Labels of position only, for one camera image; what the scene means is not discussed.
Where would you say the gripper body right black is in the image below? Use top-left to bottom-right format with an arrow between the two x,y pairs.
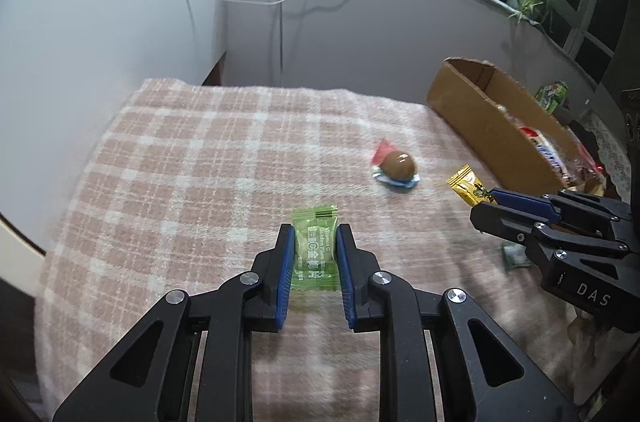
527,89 -> 639,333

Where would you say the yellow candy packet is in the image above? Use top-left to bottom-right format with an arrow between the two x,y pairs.
447,164 -> 497,207

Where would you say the packaged brown egg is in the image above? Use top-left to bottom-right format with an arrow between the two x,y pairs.
371,138 -> 420,190

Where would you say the pink plaid tablecloth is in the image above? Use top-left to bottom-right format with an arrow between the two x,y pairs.
36,79 -> 596,412

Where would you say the blue snickers bar right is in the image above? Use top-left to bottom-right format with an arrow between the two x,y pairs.
518,127 -> 574,187

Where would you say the green drink carton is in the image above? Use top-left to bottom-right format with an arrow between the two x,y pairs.
534,80 -> 568,113

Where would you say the red dark snack bag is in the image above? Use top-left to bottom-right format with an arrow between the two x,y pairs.
567,136 -> 606,197

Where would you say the cardboard box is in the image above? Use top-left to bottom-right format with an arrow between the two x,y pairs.
426,57 -> 576,196

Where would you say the green candy packet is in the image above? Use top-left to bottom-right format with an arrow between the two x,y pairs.
292,205 -> 340,291

